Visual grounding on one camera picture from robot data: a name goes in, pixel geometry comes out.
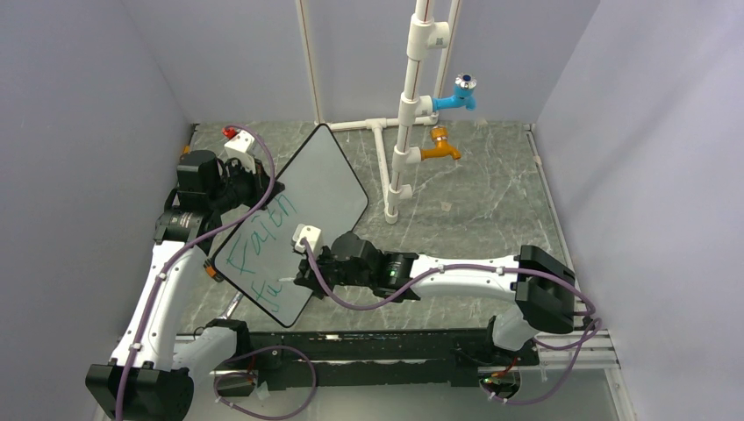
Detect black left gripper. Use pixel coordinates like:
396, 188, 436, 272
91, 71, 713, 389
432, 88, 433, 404
210, 154, 283, 215

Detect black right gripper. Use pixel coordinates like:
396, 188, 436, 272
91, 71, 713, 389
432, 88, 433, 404
295, 244, 375, 296

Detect black framed whiteboard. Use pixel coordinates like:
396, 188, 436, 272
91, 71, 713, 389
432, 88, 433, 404
211, 125, 369, 328

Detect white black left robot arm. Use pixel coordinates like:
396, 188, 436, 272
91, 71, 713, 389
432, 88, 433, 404
85, 150, 283, 420

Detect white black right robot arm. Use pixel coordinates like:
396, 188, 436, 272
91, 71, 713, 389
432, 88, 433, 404
292, 226, 578, 364

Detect orange black whiteboard eraser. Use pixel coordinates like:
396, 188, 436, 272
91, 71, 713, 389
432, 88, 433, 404
204, 259, 225, 282

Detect orange plastic faucet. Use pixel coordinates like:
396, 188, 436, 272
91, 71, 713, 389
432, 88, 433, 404
420, 125, 461, 161

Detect blue plastic faucet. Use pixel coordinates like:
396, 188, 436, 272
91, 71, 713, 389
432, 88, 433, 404
432, 73, 477, 112

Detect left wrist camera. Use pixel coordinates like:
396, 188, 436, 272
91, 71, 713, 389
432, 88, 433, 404
222, 127, 257, 173

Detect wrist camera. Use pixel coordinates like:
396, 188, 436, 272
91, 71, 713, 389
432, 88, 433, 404
291, 224, 325, 256
222, 127, 257, 173

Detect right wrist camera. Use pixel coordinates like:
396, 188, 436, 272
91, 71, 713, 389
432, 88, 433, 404
291, 224, 325, 256

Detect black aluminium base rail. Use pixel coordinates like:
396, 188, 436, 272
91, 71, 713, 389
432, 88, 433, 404
130, 328, 620, 390

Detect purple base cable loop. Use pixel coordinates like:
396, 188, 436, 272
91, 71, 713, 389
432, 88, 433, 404
211, 346, 318, 421

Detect white pvc pipe frame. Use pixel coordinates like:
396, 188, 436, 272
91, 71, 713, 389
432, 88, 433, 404
296, 1, 462, 225

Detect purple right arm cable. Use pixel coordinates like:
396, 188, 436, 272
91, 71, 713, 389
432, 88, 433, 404
299, 237, 603, 408

